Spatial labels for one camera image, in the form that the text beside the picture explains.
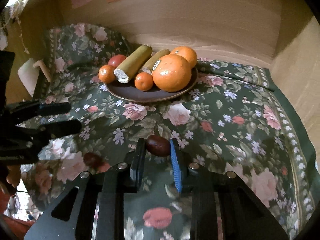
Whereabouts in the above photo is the red tomato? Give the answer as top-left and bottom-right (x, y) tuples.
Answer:
(107, 54), (126, 68)

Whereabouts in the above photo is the dark red plum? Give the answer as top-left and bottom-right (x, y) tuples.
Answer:
(83, 152), (104, 170)
(146, 135), (170, 157)

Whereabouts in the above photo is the large orange with sticker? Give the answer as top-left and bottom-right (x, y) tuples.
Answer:
(152, 54), (191, 92)

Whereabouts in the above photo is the person's left hand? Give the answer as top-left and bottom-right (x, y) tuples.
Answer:
(1, 165), (21, 196)

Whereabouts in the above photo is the floral dark green cloth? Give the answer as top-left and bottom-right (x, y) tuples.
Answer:
(22, 23), (319, 239)

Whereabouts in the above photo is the small mandarin orange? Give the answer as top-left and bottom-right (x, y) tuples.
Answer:
(135, 72), (153, 91)
(98, 64), (116, 84)

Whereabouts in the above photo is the yellow-green banana piece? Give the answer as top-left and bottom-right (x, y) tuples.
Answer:
(114, 45), (152, 83)

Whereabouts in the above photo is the dark round plate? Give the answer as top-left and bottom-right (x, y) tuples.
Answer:
(106, 68), (199, 103)

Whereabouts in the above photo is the medium orange with sticker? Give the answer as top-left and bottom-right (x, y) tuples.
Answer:
(170, 46), (197, 68)

